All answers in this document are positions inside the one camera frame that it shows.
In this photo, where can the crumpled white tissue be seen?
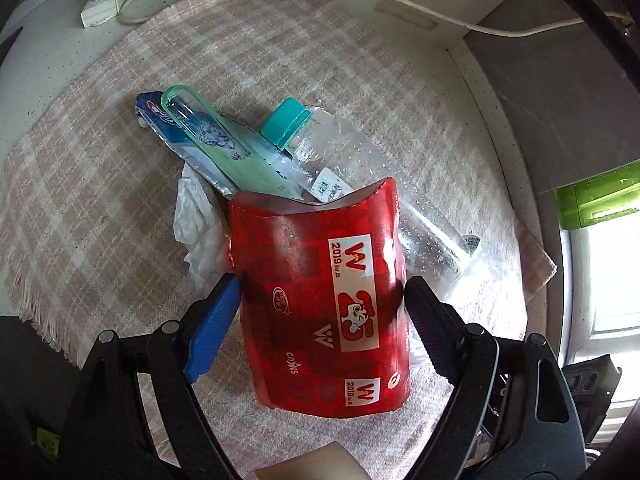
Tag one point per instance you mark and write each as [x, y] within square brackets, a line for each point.
[195, 220]

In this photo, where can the white power strip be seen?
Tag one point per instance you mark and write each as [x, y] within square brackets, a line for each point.
[100, 12]

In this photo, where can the person's left hand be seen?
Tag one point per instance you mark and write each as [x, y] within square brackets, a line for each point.
[310, 460]

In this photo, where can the blue toothpaste tube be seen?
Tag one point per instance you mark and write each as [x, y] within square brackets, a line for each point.
[149, 107]

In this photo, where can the green plastic box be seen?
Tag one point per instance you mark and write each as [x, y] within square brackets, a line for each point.
[600, 195]

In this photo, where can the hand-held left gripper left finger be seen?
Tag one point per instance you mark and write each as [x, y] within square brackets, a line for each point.
[212, 332]

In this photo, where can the clear bottle with teal cap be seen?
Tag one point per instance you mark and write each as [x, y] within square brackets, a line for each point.
[350, 160]

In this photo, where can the pink checked cloth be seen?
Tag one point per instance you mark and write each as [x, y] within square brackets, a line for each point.
[100, 185]

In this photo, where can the black plastic device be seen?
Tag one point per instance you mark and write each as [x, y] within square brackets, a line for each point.
[592, 380]

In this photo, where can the green toothbrush package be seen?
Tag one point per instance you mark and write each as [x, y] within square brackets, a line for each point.
[250, 160]

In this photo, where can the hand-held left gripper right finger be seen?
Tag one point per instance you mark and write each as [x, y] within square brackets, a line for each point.
[425, 320]

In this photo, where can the red paper carton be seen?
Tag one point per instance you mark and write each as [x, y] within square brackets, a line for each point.
[310, 310]

